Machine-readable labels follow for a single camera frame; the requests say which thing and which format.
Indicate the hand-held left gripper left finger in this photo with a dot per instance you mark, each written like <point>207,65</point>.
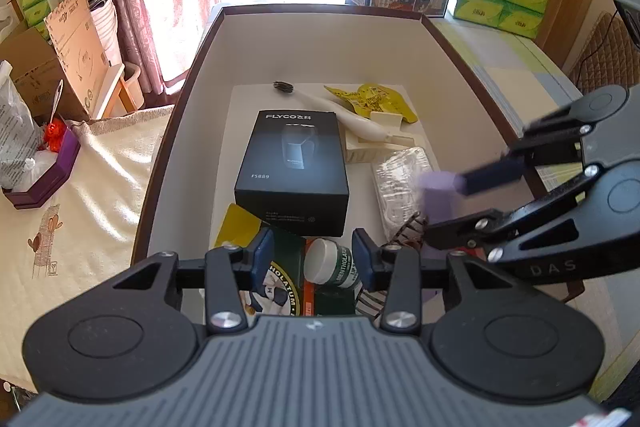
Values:
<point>262,257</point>

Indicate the white cardboard carrier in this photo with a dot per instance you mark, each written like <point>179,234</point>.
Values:
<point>9,19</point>

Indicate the brown quilted chair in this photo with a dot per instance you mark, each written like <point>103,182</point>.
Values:
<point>610,57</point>

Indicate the white toothbrush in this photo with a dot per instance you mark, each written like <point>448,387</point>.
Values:
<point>350,119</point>

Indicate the tortoiseshell hair claw clip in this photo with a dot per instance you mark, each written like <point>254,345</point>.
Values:
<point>407,232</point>

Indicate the printed cardboard box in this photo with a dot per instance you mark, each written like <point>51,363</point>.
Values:
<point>80,52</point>

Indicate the wooden stool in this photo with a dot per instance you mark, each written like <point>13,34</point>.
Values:
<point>125,87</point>

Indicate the black shaver box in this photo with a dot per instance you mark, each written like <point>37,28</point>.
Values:
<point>292,167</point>

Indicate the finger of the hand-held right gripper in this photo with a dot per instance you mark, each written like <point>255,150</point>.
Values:
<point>492,174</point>
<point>450,233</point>

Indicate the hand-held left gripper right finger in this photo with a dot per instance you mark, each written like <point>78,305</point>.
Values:
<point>362,263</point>

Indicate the cream printed blanket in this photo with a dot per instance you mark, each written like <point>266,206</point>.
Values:
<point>75,257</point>

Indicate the clear plastic bag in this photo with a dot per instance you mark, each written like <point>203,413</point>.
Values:
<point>17,132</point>

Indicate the lip balm card pack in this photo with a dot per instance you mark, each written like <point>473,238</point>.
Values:
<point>327,264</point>

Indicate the clear cotton swab box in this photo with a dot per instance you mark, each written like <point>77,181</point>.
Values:
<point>400,182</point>

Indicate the plain cardboard box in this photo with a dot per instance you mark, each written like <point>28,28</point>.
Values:
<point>30,72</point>

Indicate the purple bottle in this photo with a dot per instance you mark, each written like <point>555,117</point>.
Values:
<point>437,202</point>

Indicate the purple hexagonal box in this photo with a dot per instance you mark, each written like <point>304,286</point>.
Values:
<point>45,182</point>

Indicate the yellow snack packet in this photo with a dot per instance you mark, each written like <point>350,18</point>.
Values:
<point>372,99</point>

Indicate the cream plastic holder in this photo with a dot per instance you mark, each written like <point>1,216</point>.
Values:
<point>365,152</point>

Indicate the red ornament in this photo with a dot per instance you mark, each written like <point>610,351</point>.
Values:
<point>55,134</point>

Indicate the stack of white paper bags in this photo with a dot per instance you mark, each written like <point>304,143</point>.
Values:
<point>105,22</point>

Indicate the brown storage box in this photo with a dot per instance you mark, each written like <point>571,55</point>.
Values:
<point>215,97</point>

